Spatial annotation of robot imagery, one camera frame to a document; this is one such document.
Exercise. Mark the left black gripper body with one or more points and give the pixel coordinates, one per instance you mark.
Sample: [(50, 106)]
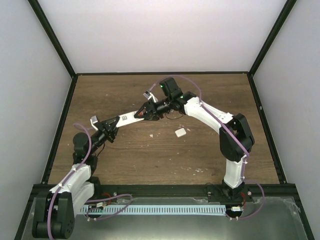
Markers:
[(106, 133)]

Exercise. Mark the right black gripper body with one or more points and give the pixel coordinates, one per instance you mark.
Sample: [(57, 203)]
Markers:
[(157, 111)]

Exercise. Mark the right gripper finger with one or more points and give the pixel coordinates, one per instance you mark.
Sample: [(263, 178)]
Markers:
[(143, 109), (145, 117)]

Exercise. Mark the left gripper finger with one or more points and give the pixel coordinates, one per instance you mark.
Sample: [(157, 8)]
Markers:
[(107, 122), (114, 127)]

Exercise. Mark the white remote control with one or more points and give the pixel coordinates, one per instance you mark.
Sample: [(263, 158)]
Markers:
[(127, 119)]

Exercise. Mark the white battery cover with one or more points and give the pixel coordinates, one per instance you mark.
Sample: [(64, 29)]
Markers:
[(180, 132)]

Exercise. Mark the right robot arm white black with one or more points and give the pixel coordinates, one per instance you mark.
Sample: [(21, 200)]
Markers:
[(235, 136)]

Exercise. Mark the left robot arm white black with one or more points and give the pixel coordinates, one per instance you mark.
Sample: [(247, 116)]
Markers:
[(56, 209)]

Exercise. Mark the metal front plate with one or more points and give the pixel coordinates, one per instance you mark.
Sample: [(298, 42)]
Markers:
[(270, 218)]

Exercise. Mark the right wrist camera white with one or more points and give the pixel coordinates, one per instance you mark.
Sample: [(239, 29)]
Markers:
[(150, 96)]

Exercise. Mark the light blue slotted cable duct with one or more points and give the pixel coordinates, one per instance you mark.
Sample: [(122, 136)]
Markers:
[(202, 210)]

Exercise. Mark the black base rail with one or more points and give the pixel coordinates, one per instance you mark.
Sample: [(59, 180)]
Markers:
[(211, 191)]

